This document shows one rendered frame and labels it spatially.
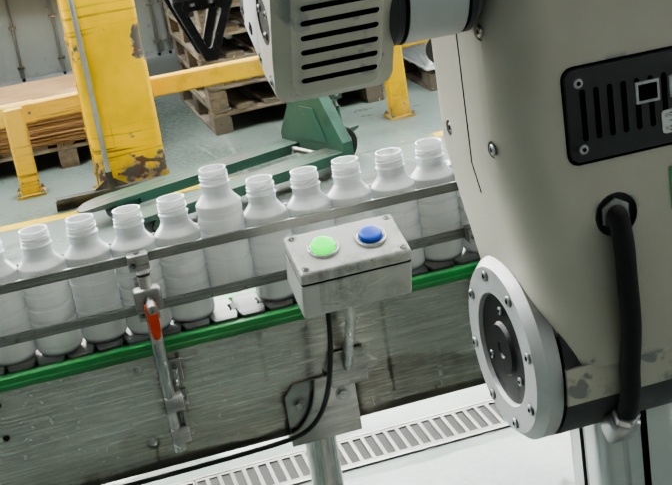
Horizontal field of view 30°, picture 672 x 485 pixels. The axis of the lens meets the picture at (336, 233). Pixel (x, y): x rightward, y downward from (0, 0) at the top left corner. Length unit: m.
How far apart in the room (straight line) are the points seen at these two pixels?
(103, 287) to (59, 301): 0.06
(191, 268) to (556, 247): 0.76
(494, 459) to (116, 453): 1.72
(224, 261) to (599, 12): 0.82
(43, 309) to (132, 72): 4.52
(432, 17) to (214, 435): 0.92
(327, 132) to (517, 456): 2.97
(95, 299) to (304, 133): 4.52
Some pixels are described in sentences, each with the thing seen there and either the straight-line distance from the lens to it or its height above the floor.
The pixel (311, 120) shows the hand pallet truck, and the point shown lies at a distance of 6.02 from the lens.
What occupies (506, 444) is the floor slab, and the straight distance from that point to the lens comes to 3.32.
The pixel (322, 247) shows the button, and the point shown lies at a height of 1.12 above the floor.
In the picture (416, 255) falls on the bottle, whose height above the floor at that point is 1.02.
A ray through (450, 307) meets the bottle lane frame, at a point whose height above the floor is 0.95.
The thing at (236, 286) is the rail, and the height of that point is 1.04.
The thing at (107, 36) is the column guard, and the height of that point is 0.77.
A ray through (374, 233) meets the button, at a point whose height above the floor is 1.12.
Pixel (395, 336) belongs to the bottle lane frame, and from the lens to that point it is 1.70.
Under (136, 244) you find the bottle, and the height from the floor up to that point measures 1.12.
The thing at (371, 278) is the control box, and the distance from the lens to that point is 1.51.
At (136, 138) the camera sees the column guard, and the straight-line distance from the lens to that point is 6.16.
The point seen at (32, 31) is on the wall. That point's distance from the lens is 8.63.
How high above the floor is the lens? 1.60
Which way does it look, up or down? 18 degrees down
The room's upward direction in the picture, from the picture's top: 9 degrees counter-clockwise
